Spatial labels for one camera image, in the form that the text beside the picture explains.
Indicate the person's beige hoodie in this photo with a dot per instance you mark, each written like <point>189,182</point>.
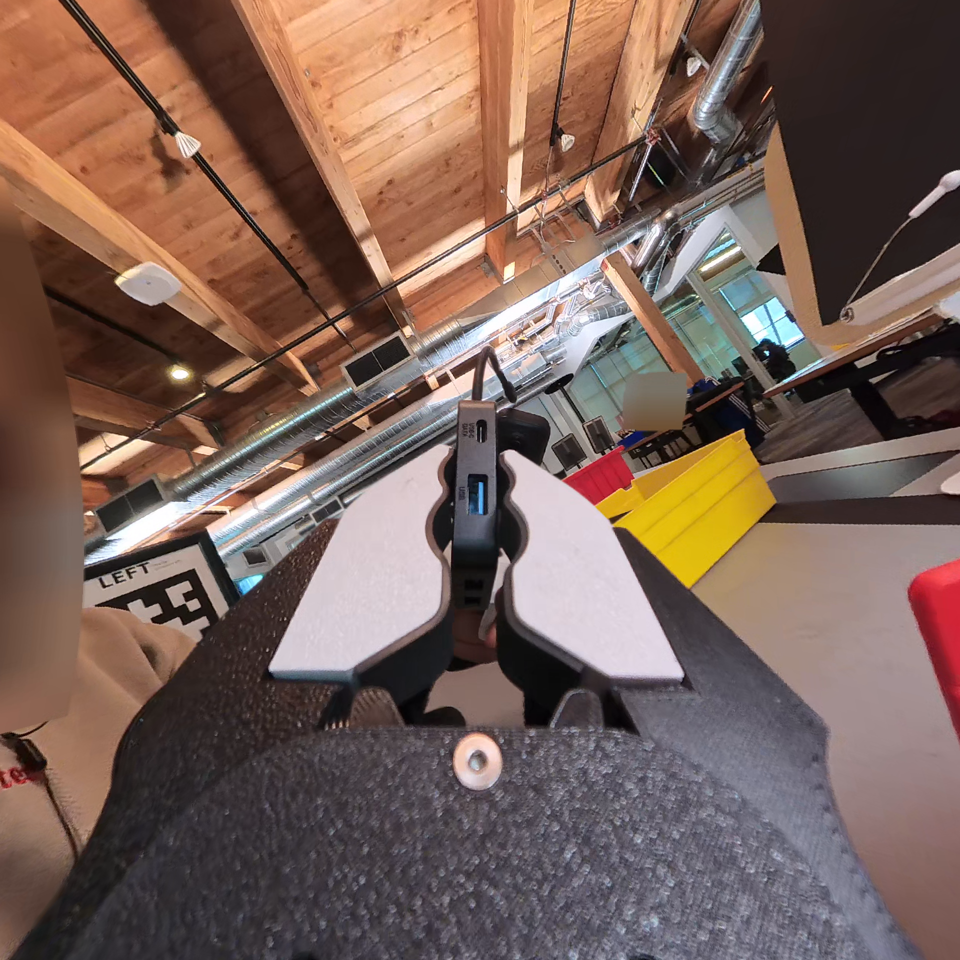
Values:
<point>112,675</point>

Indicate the white ceiling spot lamp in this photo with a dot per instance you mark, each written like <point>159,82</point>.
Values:
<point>186,144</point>
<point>562,137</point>

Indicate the dark grey usb hub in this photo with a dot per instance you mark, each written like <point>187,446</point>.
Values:
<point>476,540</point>

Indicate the white ceiling access point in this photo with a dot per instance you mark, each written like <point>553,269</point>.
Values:
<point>148,283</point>

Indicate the white board stand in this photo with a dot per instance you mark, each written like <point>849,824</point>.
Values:
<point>941,191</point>

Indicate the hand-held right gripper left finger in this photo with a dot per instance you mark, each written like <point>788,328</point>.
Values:
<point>360,577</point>

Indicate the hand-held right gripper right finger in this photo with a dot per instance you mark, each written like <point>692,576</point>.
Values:
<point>592,585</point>

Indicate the silver air duct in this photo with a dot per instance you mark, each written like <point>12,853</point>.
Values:
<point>300,420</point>

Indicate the red plastic bin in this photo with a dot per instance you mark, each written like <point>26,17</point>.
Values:
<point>596,476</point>
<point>937,645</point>

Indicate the yellow plastic bin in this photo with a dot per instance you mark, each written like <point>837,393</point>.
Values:
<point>619,501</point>
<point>697,510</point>

